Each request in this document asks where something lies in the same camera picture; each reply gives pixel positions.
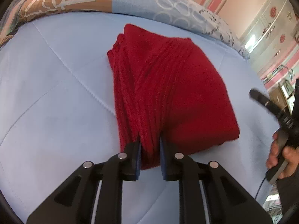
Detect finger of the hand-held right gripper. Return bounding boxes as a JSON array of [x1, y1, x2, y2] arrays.
[[249, 88, 292, 127]]

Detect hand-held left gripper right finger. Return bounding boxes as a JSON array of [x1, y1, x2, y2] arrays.
[[159, 136, 273, 224]]

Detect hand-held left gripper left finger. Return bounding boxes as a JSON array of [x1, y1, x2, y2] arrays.
[[26, 136, 142, 224]]

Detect red knit sweater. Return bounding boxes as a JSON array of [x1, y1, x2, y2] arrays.
[[107, 23, 241, 170]]

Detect person's right forearm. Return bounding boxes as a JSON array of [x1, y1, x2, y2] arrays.
[[277, 174, 299, 224]]

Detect person's right hand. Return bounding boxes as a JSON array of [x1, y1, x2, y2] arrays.
[[266, 131, 299, 180]]

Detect brown wooden cabinet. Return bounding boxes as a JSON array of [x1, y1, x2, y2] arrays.
[[269, 79, 296, 113]]

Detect white wardrobe with red ornaments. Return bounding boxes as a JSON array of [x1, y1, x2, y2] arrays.
[[238, 0, 299, 80]]

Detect light blue bed sheet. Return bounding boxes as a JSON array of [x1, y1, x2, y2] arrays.
[[0, 10, 281, 224]]

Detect black cable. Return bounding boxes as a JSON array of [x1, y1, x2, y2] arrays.
[[255, 176, 268, 200]]

